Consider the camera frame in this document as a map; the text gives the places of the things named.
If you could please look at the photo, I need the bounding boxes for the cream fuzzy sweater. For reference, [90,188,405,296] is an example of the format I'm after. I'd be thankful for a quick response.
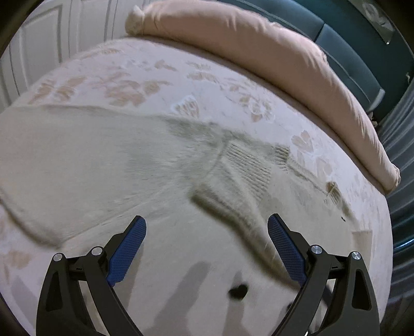
[1,106,356,279]

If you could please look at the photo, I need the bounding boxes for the teal striped curtain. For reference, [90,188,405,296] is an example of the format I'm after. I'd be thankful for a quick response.
[376,89,414,301]

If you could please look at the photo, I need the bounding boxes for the pink folded duvet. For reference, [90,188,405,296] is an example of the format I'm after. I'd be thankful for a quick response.
[125,1,401,193]

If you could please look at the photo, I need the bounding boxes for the teal upholstered headboard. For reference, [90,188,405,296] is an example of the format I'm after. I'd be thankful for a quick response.
[232,0,413,122]

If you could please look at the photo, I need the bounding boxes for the white panelled wardrobe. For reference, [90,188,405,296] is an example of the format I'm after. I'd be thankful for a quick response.
[1,0,150,110]

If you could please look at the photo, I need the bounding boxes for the framed wall picture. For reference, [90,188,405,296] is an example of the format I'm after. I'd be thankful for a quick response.
[350,0,395,45]

